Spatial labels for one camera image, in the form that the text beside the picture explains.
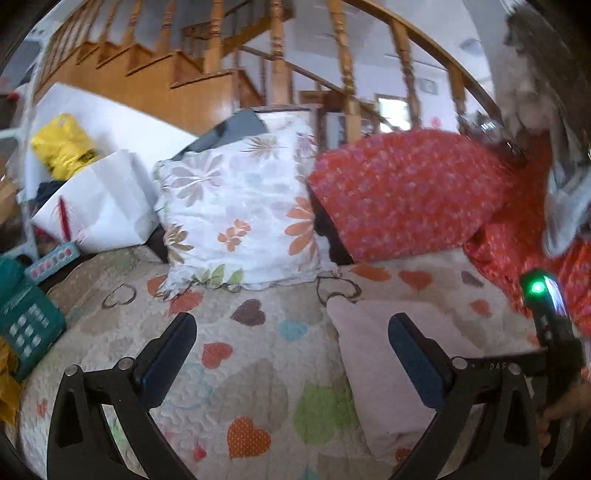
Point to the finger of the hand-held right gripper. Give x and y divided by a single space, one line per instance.
489 364

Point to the white paper bag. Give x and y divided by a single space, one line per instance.
101 207

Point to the yellow plastic bag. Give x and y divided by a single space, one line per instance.
8 383
64 147

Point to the light blue paint box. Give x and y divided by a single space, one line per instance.
53 262

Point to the pale pink fleece zip garment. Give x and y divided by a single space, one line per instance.
392 369

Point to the grey cushion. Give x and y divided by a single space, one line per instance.
235 129

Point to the person's right hand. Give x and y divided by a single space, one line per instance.
561 408

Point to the red floral blanket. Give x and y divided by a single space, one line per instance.
508 258

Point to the heart print quilt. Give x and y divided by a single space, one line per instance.
258 369

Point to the silver shiny object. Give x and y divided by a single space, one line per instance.
494 131

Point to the green cardboard box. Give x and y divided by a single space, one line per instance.
27 318

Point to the white floral pillow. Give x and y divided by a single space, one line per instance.
240 207

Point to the grey white fluffy garment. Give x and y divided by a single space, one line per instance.
531 92

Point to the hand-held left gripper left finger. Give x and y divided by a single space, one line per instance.
171 355

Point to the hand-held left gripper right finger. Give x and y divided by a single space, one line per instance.
413 357

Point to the white foam board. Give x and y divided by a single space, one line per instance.
106 115

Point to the red floral cushion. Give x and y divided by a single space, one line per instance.
406 194

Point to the wooden staircase railing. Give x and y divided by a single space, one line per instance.
184 87

